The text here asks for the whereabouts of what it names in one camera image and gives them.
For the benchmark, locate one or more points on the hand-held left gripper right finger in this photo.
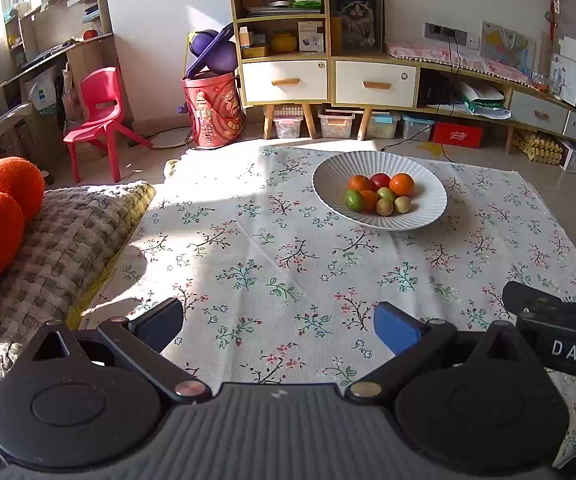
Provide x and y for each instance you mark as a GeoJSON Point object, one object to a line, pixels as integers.
{"type": "Point", "coordinates": [395, 327]}

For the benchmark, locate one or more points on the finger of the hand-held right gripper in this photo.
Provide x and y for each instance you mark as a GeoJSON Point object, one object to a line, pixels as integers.
{"type": "Point", "coordinates": [532, 300]}

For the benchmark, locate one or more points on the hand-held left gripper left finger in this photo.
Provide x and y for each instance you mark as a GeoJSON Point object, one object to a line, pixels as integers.
{"type": "Point", "coordinates": [160, 322]}

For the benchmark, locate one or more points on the brown kiwi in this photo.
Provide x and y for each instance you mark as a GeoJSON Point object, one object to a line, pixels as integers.
{"type": "Point", "coordinates": [385, 207]}

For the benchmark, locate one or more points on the brown longan fruit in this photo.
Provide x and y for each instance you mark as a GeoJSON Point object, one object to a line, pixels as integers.
{"type": "Point", "coordinates": [402, 204]}

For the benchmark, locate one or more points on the orange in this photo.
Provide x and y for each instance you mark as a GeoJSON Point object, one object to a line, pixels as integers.
{"type": "Point", "coordinates": [369, 201]}
{"type": "Point", "coordinates": [401, 184]}

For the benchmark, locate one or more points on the green jujube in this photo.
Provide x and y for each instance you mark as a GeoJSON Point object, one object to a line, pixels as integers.
{"type": "Point", "coordinates": [386, 193]}
{"type": "Point", "coordinates": [353, 199]}

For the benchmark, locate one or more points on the white ribbed plate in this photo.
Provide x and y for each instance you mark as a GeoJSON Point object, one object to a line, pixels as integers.
{"type": "Point", "coordinates": [333, 175]}

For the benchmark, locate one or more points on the grey knit blanket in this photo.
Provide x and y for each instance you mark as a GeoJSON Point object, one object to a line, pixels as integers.
{"type": "Point", "coordinates": [68, 240]}

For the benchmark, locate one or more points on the floral tablecloth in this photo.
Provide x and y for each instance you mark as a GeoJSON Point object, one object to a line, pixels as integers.
{"type": "Point", "coordinates": [268, 260]}

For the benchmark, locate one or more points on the small printed box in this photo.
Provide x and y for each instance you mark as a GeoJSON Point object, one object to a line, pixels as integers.
{"type": "Point", "coordinates": [575, 157]}

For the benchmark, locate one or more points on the red tomato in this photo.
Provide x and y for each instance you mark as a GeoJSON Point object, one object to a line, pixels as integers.
{"type": "Point", "coordinates": [380, 180]}

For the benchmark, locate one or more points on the orange tomato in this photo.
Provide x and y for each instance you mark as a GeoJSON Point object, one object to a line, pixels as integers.
{"type": "Point", "coordinates": [358, 183]}

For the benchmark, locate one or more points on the yellow toy blocks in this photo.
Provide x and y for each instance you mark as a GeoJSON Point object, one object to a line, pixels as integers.
{"type": "Point", "coordinates": [537, 147]}

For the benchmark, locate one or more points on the red box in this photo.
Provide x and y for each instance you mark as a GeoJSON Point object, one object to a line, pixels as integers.
{"type": "Point", "coordinates": [456, 135]}

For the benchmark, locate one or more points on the long wooden sideboard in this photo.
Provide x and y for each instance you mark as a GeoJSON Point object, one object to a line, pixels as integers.
{"type": "Point", "coordinates": [537, 110]}

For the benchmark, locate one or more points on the clear storage box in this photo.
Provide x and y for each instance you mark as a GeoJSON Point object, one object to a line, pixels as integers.
{"type": "Point", "coordinates": [337, 124]}
{"type": "Point", "coordinates": [416, 127]}
{"type": "Point", "coordinates": [382, 126]}

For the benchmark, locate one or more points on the white and green bag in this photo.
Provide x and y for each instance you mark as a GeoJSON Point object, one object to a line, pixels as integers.
{"type": "Point", "coordinates": [482, 100]}

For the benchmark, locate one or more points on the white appliance box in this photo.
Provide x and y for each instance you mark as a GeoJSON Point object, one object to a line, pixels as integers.
{"type": "Point", "coordinates": [566, 77]}

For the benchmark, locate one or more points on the red printed drum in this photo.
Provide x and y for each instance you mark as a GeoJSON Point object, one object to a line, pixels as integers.
{"type": "Point", "coordinates": [213, 110]}

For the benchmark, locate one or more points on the pink plastic chair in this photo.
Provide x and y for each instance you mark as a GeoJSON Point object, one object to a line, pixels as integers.
{"type": "Point", "coordinates": [98, 105]}

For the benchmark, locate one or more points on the clear box with beads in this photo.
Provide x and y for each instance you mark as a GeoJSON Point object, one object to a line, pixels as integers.
{"type": "Point", "coordinates": [288, 122]}

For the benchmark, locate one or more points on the black speaker box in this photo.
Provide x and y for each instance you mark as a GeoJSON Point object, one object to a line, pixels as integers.
{"type": "Point", "coordinates": [435, 87]}

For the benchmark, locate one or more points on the pink lace cloth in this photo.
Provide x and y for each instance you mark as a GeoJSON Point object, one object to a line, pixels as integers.
{"type": "Point", "coordinates": [427, 52]}

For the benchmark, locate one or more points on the tall wooden shelf cabinet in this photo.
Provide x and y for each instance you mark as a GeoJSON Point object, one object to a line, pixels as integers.
{"type": "Point", "coordinates": [283, 80]}

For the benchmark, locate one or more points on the purple toy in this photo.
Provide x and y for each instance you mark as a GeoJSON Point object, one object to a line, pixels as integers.
{"type": "Point", "coordinates": [215, 52]}

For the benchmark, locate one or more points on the yellow box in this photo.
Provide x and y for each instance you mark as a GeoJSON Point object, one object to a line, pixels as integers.
{"type": "Point", "coordinates": [255, 52]}

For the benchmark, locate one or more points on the wooden desk with shelves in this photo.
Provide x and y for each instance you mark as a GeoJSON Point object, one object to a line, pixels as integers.
{"type": "Point", "coordinates": [68, 50]}

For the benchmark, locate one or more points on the red ball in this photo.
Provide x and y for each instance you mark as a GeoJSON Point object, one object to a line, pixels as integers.
{"type": "Point", "coordinates": [91, 35]}

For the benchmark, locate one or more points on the white carton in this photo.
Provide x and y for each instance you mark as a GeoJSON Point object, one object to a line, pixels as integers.
{"type": "Point", "coordinates": [312, 36]}

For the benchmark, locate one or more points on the yellow pumpkin ornament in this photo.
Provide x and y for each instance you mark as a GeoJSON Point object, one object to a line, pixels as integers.
{"type": "Point", "coordinates": [284, 42]}

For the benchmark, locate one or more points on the framed cat picture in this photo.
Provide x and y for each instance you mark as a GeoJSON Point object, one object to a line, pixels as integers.
{"type": "Point", "coordinates": [356, 20]}

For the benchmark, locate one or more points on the stack of flat papers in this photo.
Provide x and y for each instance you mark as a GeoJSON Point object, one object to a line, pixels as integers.
{"type": "Point", "coordinates": [268, 9]}

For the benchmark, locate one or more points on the green and white packets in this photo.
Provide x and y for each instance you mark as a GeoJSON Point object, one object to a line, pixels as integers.
{"type": "Point", "coordinates": [308, 2]}

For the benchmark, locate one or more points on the grey wall socket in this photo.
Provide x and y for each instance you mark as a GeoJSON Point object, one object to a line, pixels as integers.
{"type": "Point", "coordinates": [445, 35]}

